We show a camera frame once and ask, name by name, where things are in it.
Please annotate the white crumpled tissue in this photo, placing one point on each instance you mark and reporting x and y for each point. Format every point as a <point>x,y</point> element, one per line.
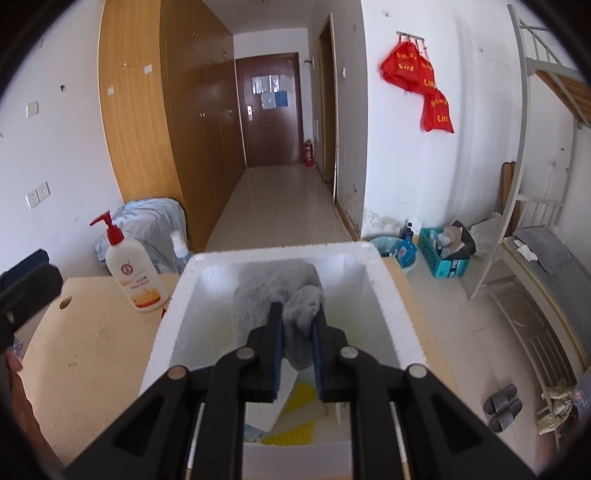
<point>526,250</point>

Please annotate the wooden wardrobe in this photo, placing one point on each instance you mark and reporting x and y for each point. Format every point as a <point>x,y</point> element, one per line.
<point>138,115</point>

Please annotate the light blue bedding bundle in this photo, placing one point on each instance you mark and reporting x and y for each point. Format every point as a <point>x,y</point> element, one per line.
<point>143,221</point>

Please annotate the blue face mask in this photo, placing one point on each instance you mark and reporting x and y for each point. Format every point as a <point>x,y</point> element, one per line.
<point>254,434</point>

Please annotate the white lotion pump bottle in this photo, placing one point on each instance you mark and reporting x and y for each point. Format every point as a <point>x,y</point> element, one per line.
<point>136,277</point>

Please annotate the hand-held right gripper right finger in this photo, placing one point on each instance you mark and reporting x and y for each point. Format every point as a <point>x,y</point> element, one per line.
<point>317,364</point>

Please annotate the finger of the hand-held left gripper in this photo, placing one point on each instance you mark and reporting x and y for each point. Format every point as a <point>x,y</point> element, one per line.
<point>32,286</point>

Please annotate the yellow foam net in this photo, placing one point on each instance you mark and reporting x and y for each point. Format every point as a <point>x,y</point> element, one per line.
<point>295,429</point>

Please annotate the dark brown entrance door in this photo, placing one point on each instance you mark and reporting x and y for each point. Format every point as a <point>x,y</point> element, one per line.
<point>268,129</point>

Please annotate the person's left forearm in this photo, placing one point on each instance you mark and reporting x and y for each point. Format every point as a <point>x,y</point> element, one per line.
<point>32,415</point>

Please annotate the double wall socket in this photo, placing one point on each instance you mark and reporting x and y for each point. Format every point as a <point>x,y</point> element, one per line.
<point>38,195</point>

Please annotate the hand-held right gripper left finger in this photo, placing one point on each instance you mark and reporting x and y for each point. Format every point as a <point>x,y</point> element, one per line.
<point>276,360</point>

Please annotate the white plastic bag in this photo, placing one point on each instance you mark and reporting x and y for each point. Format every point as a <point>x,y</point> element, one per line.
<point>487,230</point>

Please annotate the red bag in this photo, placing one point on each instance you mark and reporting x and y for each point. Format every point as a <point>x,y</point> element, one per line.
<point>399,67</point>
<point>425,76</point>
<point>436,113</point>

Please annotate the metal bunk bed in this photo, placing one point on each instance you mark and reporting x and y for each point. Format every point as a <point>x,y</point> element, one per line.
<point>524,115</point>

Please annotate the dark crumpled bag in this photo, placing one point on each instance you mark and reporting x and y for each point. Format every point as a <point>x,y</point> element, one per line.
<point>461,240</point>

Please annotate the red fire extinguisher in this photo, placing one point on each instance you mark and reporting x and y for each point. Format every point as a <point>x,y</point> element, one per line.
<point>308,154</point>

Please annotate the blue plastic crate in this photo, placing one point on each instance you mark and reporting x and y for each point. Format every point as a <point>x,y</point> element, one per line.
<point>443,267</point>

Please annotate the blue spray bottle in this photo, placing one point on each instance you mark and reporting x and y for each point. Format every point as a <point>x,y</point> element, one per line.
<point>180,251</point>

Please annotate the white foam box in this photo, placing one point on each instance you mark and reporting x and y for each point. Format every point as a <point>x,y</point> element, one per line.
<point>397,314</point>

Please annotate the white wall switch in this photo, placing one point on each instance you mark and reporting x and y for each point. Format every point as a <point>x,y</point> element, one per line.
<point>32,109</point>

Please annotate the grey blanket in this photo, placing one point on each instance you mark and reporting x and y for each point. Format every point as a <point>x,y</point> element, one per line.
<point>549,244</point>

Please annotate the pale crumpled bag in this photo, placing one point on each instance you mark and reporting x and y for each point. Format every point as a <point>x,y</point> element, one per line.
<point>556,406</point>

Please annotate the wooden board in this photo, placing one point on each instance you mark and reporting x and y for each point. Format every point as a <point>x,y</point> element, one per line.
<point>508,189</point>

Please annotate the brown side door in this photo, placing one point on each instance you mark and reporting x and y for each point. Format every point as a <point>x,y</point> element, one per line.
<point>328,101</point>

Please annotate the grey cloth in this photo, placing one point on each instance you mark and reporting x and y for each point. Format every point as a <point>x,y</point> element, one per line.
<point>263,295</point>

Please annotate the blue plastic basin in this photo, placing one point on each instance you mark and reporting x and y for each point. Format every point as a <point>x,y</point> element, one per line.
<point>392,251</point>

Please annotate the metal wall hook rack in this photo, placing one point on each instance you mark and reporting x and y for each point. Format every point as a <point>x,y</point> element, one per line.
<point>411,35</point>

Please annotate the grey slipper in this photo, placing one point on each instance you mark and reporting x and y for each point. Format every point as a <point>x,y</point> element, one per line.
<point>507,417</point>
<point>501,399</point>

